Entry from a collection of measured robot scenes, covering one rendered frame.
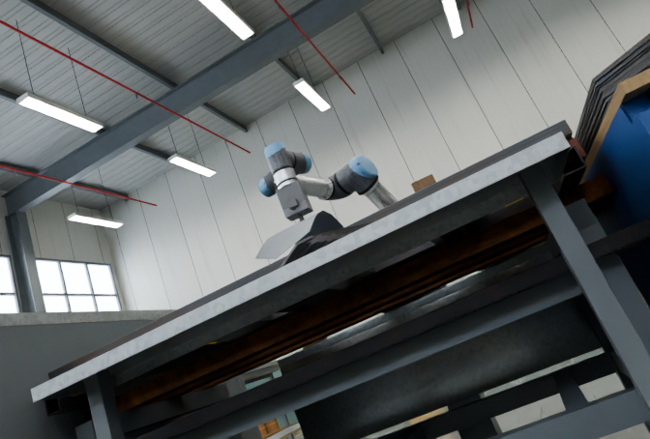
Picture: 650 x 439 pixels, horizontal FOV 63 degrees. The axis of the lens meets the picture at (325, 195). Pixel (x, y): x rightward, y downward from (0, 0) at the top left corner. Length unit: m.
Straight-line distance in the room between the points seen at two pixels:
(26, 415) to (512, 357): 1.53
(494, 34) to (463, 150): 2.74
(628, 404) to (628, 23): 12.05
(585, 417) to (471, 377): 0.82
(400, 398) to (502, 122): 10.44
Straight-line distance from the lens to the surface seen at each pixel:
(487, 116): 12.28
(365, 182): 2.19
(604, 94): 1.15
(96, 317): 2.08
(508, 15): 13.18
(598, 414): 1.29
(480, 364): 2.04
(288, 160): 1.82
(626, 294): 1.26
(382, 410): 2.13
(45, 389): 1.36
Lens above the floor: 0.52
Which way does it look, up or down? 18 degrees up
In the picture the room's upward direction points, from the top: 23 degrees counter-clockwise
